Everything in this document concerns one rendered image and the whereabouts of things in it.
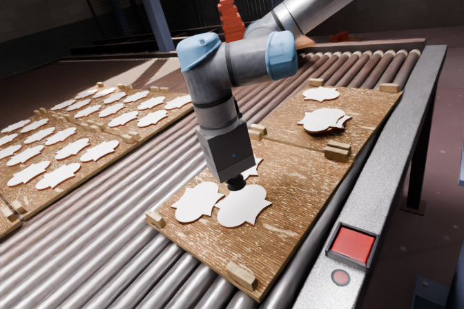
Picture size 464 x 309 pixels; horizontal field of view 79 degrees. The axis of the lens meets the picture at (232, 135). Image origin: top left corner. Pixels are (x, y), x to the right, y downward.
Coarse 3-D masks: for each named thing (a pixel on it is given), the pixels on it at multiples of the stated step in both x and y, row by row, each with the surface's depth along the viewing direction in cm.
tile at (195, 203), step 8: (200, 184) 74; (208, 184) 73; (216, 184) 72; (192, 192) 72; (200, 192) 71; (208, 192) 70; (216, 192) 70; (184, 200) 70; (192, 200) 69; (200, 200) 69; (208, 200) 68; (216, 200) 67; (176, 208) 69; (184, 208) 67; (192, 208) 67; (200, 208) 66; (208, 208) 65; (176, 216) 66; (184, 216) 65; (192, 216) 64; (200, 216) 64; (208, 216) 64
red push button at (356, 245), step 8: (344, 232) 54; (352, 232) 53; (336, 240) 53; (344, 240) 52; (352, 240) 52; (360, 240) 52; (368, 240) 51; (336, 248) 51; (344, 248) 51; (352, 248) 51; (360, 248) 50; (368, 248) 50; (352, 256) 49; (360, 256) 49; (368, 256) 49
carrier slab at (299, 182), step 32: (288, 160) 76; (320, 160) 73; (352, 160) 70; (224, 192) 70; (288, 192) 65; (320, 192) 63; (192, 224) 63; (256, 224) 59; (288, 224) 57; (224, 256) 54; (256, 256) 53; (288, 256) 51; (256, 288) 47
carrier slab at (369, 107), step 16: (352, 96) 99; (368, 96) 96; (384, 96) 94; (400, 96) 93; (288, 112) 99; (304, 112) 96; (352, 112) 89; (368, 112) 87; (384, 112) 85; (272, 128) 92; (288, 128) 90; (352, 128) 82; (368, 128) 80; (288, 144) 84; (304, 144) 80; (320, 144) 79; (352, 144) 75
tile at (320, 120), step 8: (312, 112) 88; (320, 112) 87; (328, 112) 86; (304, 120) 85; (312, 120) 84; (320, 120) 83; (328, 120) 82; (336, 120) 81; (304, 128) 82; (312, 128) 80; (320, 128) 79; (328, 128) 80; (336, 128) 79
